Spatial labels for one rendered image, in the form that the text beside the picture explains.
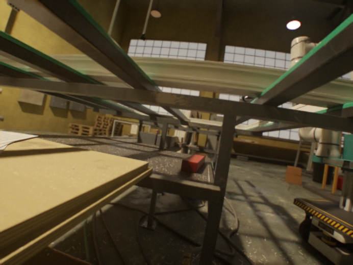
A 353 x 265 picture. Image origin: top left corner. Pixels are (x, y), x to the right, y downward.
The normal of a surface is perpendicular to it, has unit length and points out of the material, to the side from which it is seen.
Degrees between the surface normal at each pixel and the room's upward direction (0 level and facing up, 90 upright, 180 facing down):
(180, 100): 90
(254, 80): 90
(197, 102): 90
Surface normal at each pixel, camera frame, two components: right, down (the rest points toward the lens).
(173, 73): -0.15, -0.09
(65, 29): -0.15, 0.99
